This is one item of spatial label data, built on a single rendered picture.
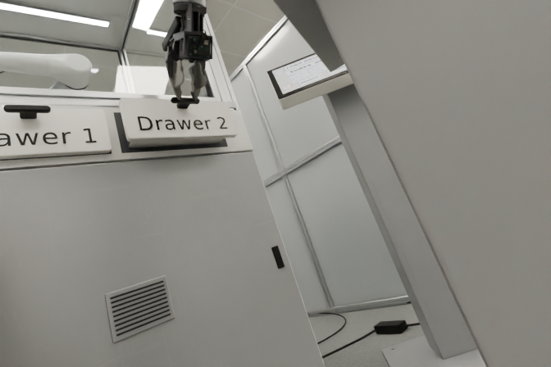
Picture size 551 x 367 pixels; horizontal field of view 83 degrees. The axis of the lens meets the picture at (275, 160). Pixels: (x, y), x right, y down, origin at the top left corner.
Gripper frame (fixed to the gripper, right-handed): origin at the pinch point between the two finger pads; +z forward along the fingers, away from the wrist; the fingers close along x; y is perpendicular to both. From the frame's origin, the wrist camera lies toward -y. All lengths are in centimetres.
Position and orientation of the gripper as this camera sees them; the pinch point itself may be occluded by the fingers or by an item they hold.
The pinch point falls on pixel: (185, 94)
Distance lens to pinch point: 83.6
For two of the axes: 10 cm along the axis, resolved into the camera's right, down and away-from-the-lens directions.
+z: -0.5, 9.8, 1.9
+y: 6.4, 1.8, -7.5
